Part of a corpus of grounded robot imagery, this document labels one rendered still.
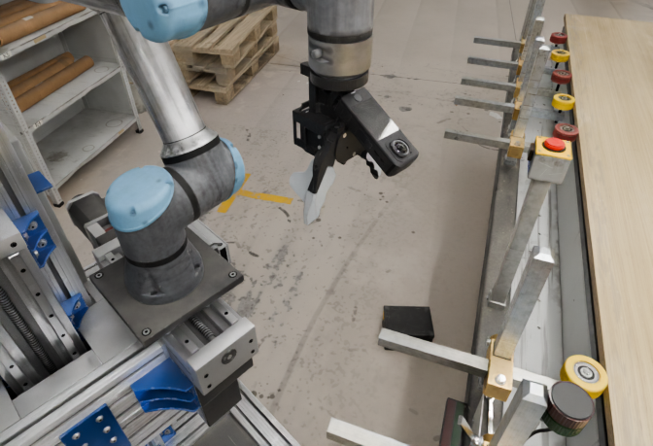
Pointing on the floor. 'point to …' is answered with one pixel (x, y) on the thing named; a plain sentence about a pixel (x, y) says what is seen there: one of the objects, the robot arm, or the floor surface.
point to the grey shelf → (67, 97)
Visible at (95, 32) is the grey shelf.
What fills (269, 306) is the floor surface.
